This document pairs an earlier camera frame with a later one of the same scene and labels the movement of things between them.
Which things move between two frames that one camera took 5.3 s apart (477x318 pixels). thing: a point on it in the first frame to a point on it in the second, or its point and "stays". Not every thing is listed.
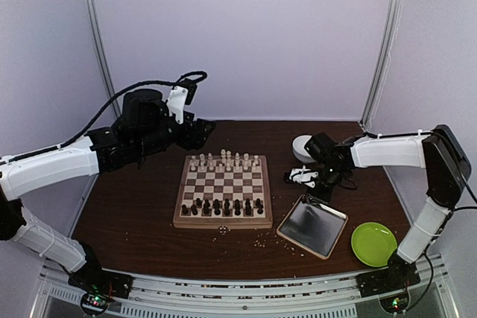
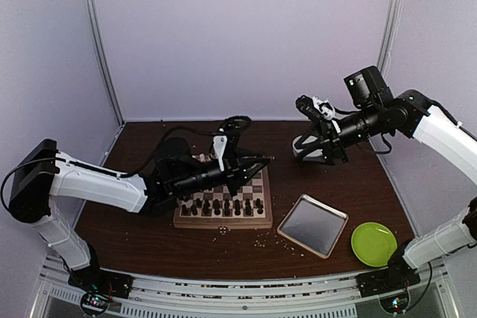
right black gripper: (324, 196) to (328, 141)
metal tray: (314, 227) stays
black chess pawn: (216, 205) stays
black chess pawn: (260, 206) stays
